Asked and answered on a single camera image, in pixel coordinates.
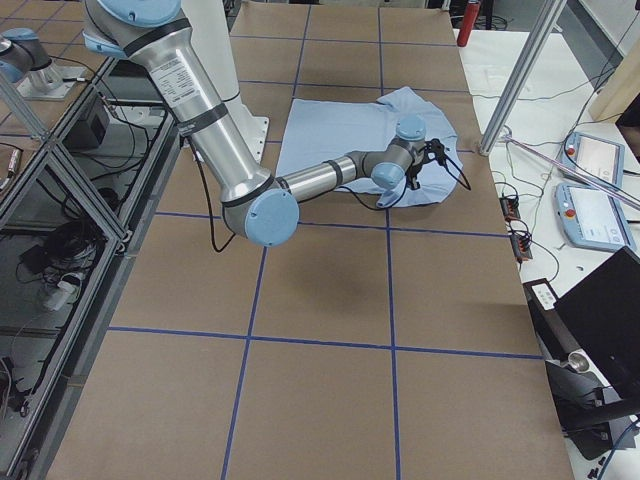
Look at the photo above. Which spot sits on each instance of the red cylinder bottle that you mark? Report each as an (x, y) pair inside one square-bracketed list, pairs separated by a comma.
[(471, 13)]

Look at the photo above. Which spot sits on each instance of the light blue t-shirt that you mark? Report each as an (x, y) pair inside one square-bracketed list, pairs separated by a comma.
[(321, 130)]

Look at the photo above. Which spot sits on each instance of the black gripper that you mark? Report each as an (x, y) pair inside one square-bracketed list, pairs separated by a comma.
[(414, 176)]

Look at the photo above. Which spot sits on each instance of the far blue teach pendant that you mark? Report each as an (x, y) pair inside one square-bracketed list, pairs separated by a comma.
[(600, 158)]

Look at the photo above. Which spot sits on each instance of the black laptop computer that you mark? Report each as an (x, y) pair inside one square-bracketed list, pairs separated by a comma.
[(602, 314)]

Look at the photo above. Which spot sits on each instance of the blue teach pendant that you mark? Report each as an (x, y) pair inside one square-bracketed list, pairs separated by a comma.
[(591, 219), (600, 158)]

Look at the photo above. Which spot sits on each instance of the second robot base background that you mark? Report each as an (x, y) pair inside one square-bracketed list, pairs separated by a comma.
[(26, 64)]

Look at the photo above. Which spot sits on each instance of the aluminium frame rack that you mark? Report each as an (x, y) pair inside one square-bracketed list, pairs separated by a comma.
[(82, 170)]

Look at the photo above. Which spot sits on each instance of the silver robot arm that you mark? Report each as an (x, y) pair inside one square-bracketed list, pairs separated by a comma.
[(157, 35)]

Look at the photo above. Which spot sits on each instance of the aluminium frame post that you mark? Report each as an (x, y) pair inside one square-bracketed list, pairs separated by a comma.
[(532, 48)]

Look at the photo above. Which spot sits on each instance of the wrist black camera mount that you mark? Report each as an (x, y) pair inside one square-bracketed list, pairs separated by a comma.
[(435, 151)]

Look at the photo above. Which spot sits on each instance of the near blue teach pendant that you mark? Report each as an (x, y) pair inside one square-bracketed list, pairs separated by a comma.
[(591, 219)]

